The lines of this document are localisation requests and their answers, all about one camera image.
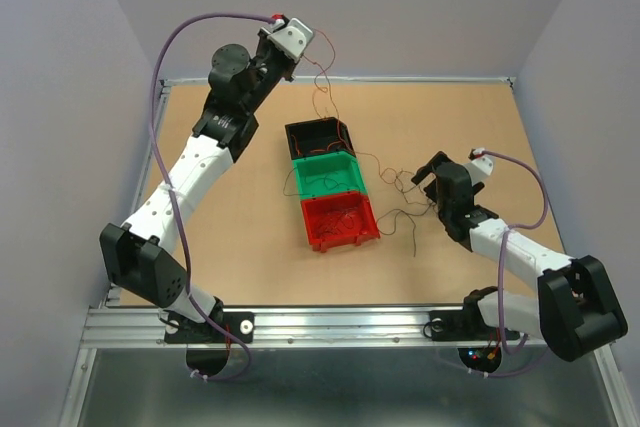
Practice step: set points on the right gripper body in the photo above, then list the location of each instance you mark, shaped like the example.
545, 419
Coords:
430, 167

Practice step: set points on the black plastic bin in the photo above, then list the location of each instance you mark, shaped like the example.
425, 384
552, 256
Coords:
318, 137

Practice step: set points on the green plastic bin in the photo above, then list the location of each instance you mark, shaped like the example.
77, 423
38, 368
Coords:
328, 174

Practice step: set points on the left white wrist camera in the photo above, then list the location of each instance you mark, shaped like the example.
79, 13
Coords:
291, 36

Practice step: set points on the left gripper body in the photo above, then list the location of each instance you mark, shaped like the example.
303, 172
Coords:
269, 67

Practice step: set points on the red plastic bin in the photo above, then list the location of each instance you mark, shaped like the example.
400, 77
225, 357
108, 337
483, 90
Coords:
339, 220

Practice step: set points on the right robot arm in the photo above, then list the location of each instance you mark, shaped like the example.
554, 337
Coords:
567, 302

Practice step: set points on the aluminium front rail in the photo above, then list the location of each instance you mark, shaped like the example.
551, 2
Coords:
278, 328

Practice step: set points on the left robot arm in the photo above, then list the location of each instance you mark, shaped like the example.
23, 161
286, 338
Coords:
138, 253

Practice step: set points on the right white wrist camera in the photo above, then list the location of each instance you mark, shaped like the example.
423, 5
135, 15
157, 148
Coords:
480, 166

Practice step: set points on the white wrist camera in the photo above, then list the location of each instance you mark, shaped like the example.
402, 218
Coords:
291, 36
480, 166

